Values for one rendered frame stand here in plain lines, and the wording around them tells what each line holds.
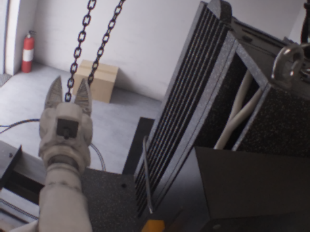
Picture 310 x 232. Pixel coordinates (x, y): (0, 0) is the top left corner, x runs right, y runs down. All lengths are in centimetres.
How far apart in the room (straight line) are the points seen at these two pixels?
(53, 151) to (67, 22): 276
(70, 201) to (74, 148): 10
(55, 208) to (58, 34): 295
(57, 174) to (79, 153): 6
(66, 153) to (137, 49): 262
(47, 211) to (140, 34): 267
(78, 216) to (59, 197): 4
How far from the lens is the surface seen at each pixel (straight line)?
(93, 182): 106
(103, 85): 284
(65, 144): 40
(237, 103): 51
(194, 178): 39
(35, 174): 135
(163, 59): 298
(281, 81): 40
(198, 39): 69
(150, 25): 286
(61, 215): 32
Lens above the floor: 174
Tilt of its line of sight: 35 degrees down
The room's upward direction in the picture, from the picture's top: 21 degrees clockwise
